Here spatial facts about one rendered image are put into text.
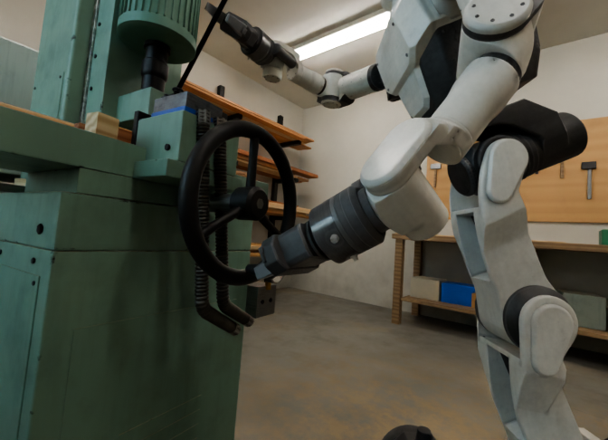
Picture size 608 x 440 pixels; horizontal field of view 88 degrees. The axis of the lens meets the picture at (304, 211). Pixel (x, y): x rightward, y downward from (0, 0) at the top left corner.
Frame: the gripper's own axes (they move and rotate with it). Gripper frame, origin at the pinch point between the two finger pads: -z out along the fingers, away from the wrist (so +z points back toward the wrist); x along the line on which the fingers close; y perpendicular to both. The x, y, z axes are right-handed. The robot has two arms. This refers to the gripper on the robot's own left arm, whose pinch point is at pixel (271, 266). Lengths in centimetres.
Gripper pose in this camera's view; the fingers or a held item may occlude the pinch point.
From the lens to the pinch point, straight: 50.7
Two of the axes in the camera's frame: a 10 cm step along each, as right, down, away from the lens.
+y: -3.6, -8.7, 3.4
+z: 7.7, -4.8, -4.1
